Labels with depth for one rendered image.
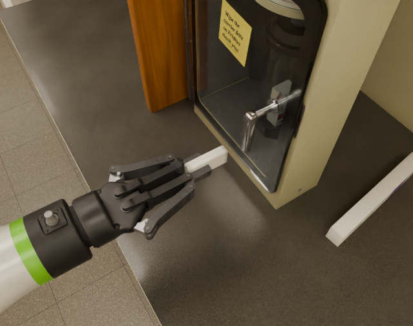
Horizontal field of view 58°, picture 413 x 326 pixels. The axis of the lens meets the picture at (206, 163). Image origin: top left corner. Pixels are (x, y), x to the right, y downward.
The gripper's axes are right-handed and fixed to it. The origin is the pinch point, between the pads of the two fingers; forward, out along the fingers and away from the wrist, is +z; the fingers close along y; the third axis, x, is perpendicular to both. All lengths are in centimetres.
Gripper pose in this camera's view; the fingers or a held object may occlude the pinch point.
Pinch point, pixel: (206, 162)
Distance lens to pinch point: 58.1
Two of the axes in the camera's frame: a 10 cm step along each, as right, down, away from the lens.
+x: -0.2, 5.7, 8.2
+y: -5.3, -7.0, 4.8
